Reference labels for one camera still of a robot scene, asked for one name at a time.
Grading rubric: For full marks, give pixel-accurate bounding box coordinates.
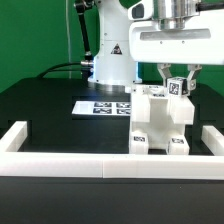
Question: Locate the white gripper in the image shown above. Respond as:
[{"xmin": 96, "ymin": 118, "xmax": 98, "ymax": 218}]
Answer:
[{"xmin": 128, "ymin": 1, "xmax": 224, "ymax": 92}]

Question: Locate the white chair back piece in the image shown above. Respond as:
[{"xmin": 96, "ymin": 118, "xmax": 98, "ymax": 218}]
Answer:
[{"xmin": 130, "ymin": 84, "xmax": 195, "ymax": 125}]

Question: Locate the white chair seat piece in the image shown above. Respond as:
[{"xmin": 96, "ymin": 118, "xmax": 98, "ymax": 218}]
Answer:
[{"xmin": 129, "ymin": 114, "xmax": 185, "ymax": 150}]

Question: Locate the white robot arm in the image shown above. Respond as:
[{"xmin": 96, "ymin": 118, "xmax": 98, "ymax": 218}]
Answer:
[{"xmin": 89, "ymin": 0, "xmax": 224, "ymax": 90}]

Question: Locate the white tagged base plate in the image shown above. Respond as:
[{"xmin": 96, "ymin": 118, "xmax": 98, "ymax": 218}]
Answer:
[{"xmin": 72, "ymin": 101, "xmax": 131, "ymax": 116}]

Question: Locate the black hose behind robot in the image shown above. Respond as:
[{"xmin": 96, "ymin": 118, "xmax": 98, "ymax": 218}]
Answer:
[{"xmin": 73, "ymin": 0, "xmax": 98, "ymax": 68}]

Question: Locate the black cable on table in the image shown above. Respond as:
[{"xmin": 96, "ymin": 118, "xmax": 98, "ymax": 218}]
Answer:
[{"xmin": 36, "ymin": 62, "xmax": 93, "ymax": 79}]

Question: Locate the white U-shaped fence frame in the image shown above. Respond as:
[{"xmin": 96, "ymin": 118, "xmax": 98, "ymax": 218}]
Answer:
[{"xmin": 0, "ymin": 121, "xmax": 224, "ymax": 180}]

